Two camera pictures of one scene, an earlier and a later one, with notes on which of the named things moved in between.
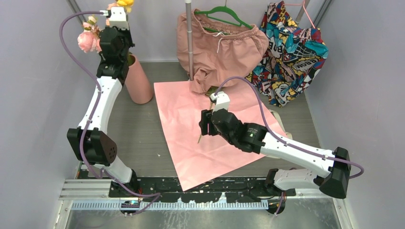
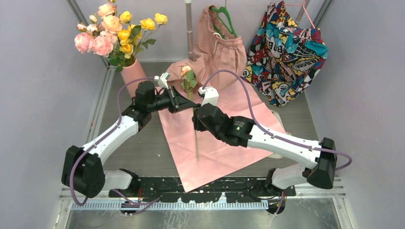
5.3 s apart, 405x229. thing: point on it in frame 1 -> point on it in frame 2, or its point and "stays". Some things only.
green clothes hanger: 226,7 -> 218,32
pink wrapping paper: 197,158 stays
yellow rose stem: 127,4 -> 134,39
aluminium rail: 171,205 stays
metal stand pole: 189,37 stays
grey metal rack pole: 302,11 stays
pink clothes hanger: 303,1 stays
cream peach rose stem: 210,108 -> 189,81
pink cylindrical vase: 137,83 stays
